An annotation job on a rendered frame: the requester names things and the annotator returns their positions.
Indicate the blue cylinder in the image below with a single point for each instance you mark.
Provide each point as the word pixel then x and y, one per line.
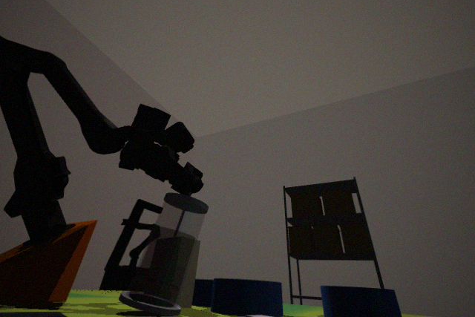
pixel 359 302
pixel 203 293
pixel 246 297

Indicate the glass french press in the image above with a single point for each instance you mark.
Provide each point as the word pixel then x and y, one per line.
pixel 158 281

